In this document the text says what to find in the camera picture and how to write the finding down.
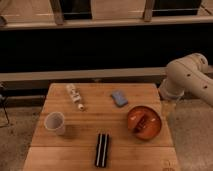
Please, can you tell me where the blue sponge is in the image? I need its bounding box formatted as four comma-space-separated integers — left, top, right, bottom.
111, 91, 128, 107

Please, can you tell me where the white tube bottle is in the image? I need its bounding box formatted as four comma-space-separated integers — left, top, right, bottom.
66, 83, 85, 111

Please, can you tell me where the black white striped eraser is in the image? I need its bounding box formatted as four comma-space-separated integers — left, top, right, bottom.
95, 134, 109, 168

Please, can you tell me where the dark item in bowl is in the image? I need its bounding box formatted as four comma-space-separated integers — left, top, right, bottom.
134, 114, 149, 132

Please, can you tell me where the orange bowl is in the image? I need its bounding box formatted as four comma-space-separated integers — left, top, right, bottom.
127, 106, 162, 140

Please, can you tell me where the white ceramic cup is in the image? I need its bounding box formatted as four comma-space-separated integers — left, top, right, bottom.
44, 112, 66, 135

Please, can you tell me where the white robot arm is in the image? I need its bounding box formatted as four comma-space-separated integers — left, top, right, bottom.
159, 53, 213, 107

